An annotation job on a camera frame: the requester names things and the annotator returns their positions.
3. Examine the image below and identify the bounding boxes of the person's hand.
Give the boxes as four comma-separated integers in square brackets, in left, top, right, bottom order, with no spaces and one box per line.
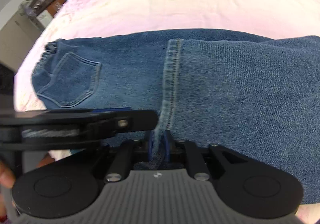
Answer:
[0,162,16,189]

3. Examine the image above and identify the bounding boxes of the pink floral bed duvet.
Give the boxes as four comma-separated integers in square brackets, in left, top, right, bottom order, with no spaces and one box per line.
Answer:
[15,0,319,223]

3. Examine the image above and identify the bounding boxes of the beige wardrobe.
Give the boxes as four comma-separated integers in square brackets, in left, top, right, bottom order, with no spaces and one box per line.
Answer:
[1,11,42,72]

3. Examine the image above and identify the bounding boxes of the blue denim jeans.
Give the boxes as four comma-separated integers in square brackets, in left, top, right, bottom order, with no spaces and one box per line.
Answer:
[32,29,319,203]

